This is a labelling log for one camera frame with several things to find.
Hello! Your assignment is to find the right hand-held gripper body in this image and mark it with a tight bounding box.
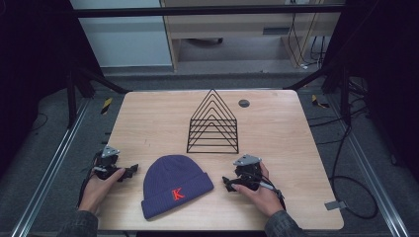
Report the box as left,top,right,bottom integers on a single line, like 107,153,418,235
232,153,265,193

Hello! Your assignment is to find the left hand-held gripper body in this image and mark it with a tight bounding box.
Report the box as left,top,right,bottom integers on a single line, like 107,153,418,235
93,144,128,182

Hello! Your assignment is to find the black wire triangle rack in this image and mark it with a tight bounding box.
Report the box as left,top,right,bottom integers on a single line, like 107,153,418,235
186,88,240,155

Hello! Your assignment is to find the purple knit beanie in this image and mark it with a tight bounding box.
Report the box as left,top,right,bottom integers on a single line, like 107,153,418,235
140,154,215,221

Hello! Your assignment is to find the person's left hand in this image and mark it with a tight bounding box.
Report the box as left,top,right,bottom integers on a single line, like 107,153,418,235
78,167,126,215

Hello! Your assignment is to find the person's right hand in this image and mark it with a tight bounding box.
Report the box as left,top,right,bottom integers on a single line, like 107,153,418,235
230,162,287,218

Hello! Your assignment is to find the yellow black floor tape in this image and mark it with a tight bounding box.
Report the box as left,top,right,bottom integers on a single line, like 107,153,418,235
310,94,331,110
100,97,114,116

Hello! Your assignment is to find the black metal stand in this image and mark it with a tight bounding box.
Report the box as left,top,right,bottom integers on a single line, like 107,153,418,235
64,64,132,130
283,62,353,126

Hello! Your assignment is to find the grey tape strip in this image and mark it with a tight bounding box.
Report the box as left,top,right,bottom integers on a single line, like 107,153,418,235
324,199,348,212

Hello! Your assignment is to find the black curtain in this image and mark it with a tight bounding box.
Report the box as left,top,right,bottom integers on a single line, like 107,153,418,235
0,0,104,181
320,0,419,186

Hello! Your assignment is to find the white cabinet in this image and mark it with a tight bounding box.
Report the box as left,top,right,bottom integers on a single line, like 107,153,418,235
69,0,174,69

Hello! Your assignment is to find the light wooden desk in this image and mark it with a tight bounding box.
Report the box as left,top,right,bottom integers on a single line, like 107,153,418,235
159,0,347,72

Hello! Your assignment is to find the right hand-held gripper cable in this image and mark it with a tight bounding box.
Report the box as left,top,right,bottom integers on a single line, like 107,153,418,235
258,176,288,211

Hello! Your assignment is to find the hand-held gripper cable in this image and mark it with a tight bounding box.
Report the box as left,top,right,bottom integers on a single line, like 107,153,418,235
76,150,104,209
258,176,288,211

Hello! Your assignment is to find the left hand-held gripper cable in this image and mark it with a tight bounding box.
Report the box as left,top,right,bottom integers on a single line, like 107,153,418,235
76,150,104,209

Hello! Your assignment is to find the aluminium floor rail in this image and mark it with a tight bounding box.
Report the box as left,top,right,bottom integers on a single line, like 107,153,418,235
328,94,411,237
9,98,92,237

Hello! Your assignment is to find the long black floor cable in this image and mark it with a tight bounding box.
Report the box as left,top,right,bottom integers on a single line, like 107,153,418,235
328,78,379,220

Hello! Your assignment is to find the bundle of desk cables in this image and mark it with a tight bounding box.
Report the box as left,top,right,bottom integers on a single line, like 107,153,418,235
287,12,328,71

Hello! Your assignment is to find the black horizontal frame bar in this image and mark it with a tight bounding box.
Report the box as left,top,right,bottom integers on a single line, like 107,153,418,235
70,4,346,20

